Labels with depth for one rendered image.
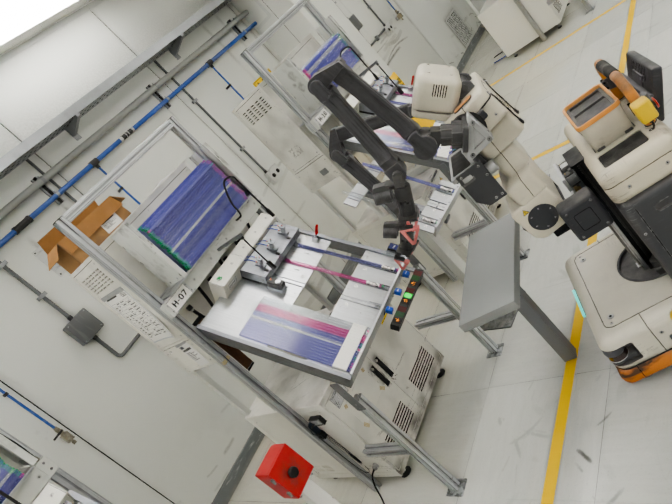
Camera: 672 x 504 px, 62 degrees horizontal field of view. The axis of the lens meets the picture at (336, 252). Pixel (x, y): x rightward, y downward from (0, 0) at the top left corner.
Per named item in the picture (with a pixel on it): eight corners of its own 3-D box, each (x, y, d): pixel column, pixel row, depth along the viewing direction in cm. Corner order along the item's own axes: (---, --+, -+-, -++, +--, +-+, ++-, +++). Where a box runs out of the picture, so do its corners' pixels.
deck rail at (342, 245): (407, 265, 264) (408, 256, 259) (406, 268, 262) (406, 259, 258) (274, 230, 287) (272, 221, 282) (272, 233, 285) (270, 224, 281)
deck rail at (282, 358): (353, 384, 221) (352, 375, 217) (351, 388, 220) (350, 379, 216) (201, 332, 244) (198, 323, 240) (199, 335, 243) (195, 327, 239)
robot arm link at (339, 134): (320, 131, 220) (324, 127, 229) (331, 164, 224) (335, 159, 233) (431, 93, 209) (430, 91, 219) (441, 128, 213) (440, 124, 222)
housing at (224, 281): (279, 236, 285) (275, 215, 275) (230, 307, 254) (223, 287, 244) (265, 232, 287) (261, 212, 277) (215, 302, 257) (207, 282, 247)
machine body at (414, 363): (452, 363, 304) (376, 288, 285) (411, 483, 260) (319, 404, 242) (372, 379, 351) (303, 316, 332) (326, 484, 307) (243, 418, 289)
